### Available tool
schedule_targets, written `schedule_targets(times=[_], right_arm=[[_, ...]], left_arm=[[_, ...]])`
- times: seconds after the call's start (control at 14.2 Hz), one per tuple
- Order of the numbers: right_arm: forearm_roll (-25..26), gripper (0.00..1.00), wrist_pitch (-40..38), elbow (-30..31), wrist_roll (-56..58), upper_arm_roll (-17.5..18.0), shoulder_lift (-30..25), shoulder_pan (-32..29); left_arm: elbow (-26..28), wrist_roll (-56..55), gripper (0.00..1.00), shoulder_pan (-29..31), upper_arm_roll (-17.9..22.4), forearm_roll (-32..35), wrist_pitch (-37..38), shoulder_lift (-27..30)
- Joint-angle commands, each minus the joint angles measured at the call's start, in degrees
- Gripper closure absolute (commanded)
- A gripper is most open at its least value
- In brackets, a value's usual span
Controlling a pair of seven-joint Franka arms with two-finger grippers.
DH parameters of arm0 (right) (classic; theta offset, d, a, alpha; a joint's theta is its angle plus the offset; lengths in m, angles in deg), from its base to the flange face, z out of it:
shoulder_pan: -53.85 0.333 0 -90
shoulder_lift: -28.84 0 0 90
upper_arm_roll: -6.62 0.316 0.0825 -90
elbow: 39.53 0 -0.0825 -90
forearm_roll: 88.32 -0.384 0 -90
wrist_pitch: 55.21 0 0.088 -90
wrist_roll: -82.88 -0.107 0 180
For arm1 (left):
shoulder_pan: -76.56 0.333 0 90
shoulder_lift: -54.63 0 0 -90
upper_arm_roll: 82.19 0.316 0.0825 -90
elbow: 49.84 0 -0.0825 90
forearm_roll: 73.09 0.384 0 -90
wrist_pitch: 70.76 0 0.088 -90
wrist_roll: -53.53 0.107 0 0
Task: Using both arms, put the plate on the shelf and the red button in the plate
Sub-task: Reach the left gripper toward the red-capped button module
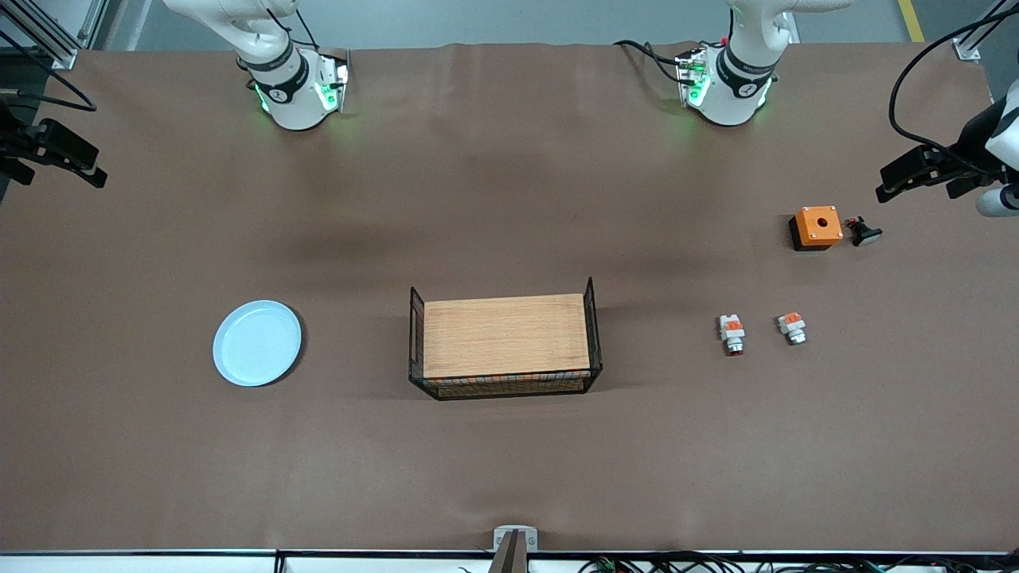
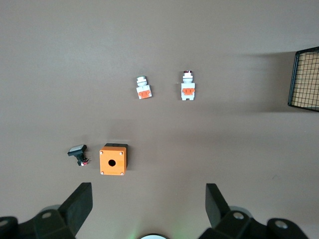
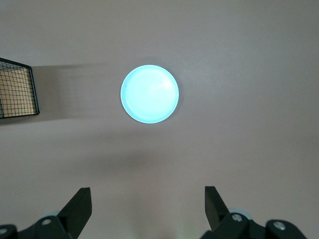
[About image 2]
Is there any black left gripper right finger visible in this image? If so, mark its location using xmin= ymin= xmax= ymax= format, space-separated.
xmin=198 ymin=183 xmax=310 ymax=239

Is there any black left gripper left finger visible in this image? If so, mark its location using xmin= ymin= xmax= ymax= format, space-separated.
xmin=0 ymin=182 xmax=94 ymax=239

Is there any red push button switch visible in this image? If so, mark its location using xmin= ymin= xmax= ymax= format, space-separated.
xmin=180 ymin=70 xmax=196 ymax=102

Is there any black square push button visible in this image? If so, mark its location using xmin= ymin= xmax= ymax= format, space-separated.
xmin=67 ymin=144 xmax=91 ymax=167

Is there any brown table cover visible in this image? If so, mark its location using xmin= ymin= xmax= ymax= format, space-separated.
xmin=0 ymin=0 xmax=319 ymax=239

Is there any orange button enclosure box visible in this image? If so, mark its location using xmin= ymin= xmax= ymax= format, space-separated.
xmin=99 ymin=143 xmax=129 ymax=176

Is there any small orange grey switch block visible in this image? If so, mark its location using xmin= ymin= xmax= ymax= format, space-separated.
xmin=136 ymin=76 xmax=154 ymax=100

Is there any black wire basket wooden base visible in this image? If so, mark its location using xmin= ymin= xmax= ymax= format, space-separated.
xmin=288 ymin=46 xmax=319 ymax=112

